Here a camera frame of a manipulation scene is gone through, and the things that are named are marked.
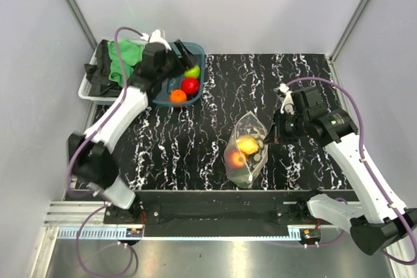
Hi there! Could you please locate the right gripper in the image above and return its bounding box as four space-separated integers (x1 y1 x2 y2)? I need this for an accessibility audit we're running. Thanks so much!
264 108 309 145

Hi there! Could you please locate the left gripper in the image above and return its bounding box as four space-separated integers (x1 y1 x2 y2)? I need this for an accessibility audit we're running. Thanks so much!
159 41 201 82

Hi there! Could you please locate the green fake apple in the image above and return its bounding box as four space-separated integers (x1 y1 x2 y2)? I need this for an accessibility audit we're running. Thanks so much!
184 65 201 79

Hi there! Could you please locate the red fake apple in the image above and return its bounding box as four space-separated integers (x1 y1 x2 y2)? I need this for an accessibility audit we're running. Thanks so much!
181 77 200 95

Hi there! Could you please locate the clear polka dot zip bag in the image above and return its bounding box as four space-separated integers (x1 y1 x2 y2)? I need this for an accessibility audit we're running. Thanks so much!
223 111 268 189

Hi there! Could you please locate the orange fake fruit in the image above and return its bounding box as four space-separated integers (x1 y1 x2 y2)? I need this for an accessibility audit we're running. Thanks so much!
169 89 188 103

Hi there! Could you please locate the red yellow fake peach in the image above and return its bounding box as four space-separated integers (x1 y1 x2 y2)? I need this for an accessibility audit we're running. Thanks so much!
227 150 246 169

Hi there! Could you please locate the dark green fake avocado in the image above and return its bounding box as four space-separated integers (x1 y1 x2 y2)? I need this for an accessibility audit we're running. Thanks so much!
231 174 253 189

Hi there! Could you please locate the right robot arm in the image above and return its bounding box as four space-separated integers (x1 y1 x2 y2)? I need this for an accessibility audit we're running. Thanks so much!
264 83 416 255

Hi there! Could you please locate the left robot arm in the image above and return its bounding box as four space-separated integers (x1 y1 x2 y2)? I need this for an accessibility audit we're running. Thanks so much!
68 40 201 223

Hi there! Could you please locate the yellow fake lemon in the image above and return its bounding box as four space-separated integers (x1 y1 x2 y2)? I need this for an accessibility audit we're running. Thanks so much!
237 138 259 155

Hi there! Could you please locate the blue translucent plastic tub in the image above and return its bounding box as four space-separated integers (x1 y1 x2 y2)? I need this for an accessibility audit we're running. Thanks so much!
152 42 206 107

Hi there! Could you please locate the green cloth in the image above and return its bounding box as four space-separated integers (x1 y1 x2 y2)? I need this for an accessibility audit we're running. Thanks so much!
108 40 145 87

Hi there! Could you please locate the black cloth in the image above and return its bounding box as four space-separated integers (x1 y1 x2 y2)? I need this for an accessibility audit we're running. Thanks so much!
84 40 140 97

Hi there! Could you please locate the white plastic basket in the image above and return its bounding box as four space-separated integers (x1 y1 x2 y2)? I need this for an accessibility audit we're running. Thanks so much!
78 41 145 105

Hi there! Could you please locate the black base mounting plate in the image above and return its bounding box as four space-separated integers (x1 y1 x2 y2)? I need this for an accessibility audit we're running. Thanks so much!
104 191 317 239

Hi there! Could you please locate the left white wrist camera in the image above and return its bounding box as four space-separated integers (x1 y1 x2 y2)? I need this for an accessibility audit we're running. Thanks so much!
141 29 171 50

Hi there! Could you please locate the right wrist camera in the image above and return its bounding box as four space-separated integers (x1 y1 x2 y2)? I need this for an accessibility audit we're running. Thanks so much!
278 83 295 115

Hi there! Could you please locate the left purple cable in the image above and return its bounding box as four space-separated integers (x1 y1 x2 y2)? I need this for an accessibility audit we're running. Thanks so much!
66 27 147 275

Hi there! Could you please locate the purple cable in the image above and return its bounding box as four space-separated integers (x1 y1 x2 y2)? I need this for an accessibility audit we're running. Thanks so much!
270 77 417 265
66 27 147 275

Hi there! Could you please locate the left aluminium frame post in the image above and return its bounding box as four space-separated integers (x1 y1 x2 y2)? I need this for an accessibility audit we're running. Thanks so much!
65 0 98 49

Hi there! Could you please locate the aluminium frame post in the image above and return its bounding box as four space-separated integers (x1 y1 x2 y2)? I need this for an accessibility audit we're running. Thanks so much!
65 0 98 49
329 0 371 63

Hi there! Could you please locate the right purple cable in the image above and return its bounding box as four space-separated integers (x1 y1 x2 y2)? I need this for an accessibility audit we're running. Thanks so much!
270 77 417 265

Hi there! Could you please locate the right aluminium frame post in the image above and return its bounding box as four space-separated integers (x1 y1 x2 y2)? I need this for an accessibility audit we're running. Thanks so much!
329 0 371 63

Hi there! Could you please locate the slotted cable duct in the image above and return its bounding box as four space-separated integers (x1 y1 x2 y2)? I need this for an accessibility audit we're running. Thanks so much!
57 227 305 240

